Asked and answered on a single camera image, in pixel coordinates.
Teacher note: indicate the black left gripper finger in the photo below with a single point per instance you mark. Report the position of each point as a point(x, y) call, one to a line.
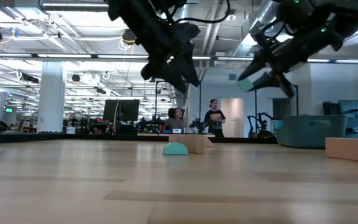
point(186, 65)
point(172, 77)

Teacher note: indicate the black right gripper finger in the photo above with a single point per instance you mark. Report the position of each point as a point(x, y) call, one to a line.
point(256, 65)
point(267, 80)

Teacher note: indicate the teal cube block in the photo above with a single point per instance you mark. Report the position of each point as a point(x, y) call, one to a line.
point(243, 85)

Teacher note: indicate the teal half-round block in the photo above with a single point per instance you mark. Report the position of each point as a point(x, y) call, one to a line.
point(175, 149)

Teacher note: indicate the natural wood triangle block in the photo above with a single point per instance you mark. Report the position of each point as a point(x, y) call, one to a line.
point(209, 143)

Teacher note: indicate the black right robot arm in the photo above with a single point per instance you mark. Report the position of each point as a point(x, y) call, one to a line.
point(346, 12)

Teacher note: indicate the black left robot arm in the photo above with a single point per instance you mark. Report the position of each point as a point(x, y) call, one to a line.
point(135, 15)

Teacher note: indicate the person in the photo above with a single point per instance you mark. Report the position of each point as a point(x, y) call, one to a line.
point(215, 119)
point(176, 122)

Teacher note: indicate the pale doorway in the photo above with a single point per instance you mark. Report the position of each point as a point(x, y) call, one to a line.
point(233, 115)

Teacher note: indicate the black computer monitor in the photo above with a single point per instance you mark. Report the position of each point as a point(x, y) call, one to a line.
point(121, 110)

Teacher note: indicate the natural wood rectangular block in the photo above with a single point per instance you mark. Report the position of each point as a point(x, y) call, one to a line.
point(194, 143)
point(351, 150)

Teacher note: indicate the teal plastic bin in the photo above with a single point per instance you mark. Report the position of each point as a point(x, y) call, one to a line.
point(312, 133)

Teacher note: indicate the grey computer monitor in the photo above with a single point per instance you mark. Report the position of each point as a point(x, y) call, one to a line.
point(351, 105)

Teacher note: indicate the overhead LED light bar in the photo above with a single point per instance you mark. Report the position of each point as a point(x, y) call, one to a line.
point(67, 56)

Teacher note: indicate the white bucket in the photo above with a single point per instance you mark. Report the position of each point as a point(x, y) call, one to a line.
point(70, 130)

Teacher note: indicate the white round pillar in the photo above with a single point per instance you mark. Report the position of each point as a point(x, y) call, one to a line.
point(51, 99)

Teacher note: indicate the green exit sign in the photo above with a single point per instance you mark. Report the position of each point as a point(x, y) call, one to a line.
point(9, 110)

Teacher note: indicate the black metal stand frame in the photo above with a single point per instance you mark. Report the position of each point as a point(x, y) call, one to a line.
point(296, 93)
point(163, 81)

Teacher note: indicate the silver spiral ceiling duct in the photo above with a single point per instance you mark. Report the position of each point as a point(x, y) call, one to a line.
point(259, 18)

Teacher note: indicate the black aluminium table frame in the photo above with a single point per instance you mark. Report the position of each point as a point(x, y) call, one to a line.
point(73, 136)

